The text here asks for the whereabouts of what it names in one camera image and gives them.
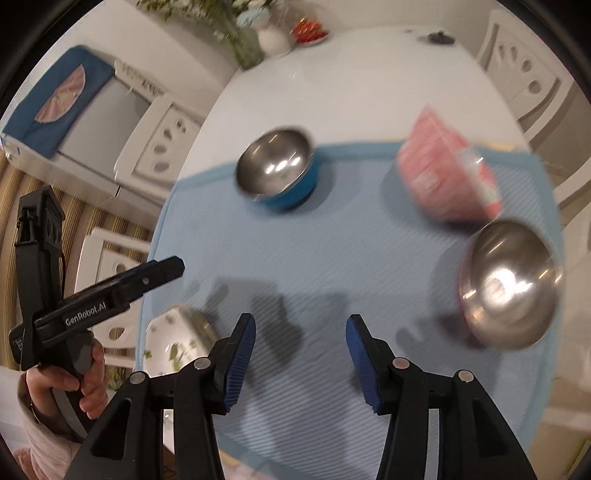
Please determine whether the large hexagonal tree print plate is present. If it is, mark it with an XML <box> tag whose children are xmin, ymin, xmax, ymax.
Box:
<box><xmin>143</xmin><ymin>305</ymin><xmax>220</xmax><ymax>374</ymax></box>

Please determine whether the white refrigerator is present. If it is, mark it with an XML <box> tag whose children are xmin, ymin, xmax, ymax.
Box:
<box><xmin>0</xmin><ymin>46</ymin><xmax>153</xmax><ymax>199</ymax></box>

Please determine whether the person's left forearm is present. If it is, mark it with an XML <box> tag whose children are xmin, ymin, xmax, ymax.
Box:
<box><xmin>0</xmin><ymin>364</ymin><xmax>88</xmax><ymax>480</ymax></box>

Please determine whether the artificial flower bouquet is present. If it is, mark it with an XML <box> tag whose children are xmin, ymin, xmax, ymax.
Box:
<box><xmin>231</xmin><ymin>0</ymin><xmax>278</xmax><ymax>29</ymax></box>

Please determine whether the red steel bowl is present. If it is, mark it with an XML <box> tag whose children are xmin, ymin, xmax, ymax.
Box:
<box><xmin>458</xmin><ymin>220</ymin><xmax>565</xmax><ymax>350</ymax></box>

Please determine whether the white carved stand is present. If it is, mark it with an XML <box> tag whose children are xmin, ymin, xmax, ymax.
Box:
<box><xmin>115</xmin><ymin>59</ymin><xmax>175</xmax><ymax>100</ymax></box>

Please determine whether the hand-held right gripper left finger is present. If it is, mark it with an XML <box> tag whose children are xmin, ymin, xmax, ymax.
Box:
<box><xmin>65</xmin><ymin>313</ymin><xmax>257</xmax><ymax>480</ymax></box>

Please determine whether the blue refrigerator cover cloth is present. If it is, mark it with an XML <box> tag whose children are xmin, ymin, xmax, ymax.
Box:
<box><xmin>0</xmin><ymin>45</ymin><xmax>116</xmax><ymax>160</ymax></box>

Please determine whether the light blue table mat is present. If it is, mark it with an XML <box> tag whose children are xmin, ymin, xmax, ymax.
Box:
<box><xmin>135</xmin><ymin>141</ymin><xmax>561</xmax><ymax>462</ymax></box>

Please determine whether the white ribbed vase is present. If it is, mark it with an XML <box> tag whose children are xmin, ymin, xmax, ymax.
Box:
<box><xmin>256</xmin><ymin>18</ymin><xmax>293</xmax><ymax>57</ymax></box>

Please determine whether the glass vase with green stems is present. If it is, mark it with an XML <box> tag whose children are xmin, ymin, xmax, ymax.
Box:
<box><xmin>139</xmin><ymin>0</ymin><xmax>266</xmax><ymax>70</ymax></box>

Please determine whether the white carved wooden chair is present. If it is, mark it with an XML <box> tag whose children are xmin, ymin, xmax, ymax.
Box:
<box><xmin>76</xmin><ymin>226</ymin><xmax>155</xmax><ymax>370</ymax></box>
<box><xmin>551</xmin><ymin>157</ymin><xmax>591</xmax><ymax>222</ymax></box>
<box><xmin>475</xmin><ymin>9</ymin><xmax>583</xmax><ymax>134</ymax></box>
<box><xmin>113</xmin><ymin>90</ymin><xmax>204</xmax><ymax>204</ymax></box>

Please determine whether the pink cartoon bowl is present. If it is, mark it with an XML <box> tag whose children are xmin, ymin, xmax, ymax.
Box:
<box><xmin>396</xmin><ymin>106</ymin><xmax>505</xmax><ymax>223</ymax></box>

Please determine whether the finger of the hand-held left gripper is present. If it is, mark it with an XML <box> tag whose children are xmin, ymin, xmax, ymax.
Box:
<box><xmin>111</xmin><ymin>257</ymin><xmax>186</xmax><ymax>300</ymax></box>

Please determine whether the blue steel bowl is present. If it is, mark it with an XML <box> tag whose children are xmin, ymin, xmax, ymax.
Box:
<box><xmin>235</xmin><ymin>127</ymin><xmax>319</xmax><ymax>210</ymax></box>

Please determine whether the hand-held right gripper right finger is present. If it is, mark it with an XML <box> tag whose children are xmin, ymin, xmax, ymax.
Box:
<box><xmin>346</xmin><ymin>314</ymin><xmax>539</xmax><ymax>480</ymax></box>

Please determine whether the person's left hand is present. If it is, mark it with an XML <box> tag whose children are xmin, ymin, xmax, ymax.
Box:
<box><xmin>17</xmin><ymin>339</ymin><xmax>109</xmax><ymax>421</ymax></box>

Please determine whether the red lidded teacup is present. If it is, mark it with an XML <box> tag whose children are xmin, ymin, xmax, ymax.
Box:
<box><xmin>290</xmin><ymin>17</ymin><xmax>331</xmax><ymax>45</ymax></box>

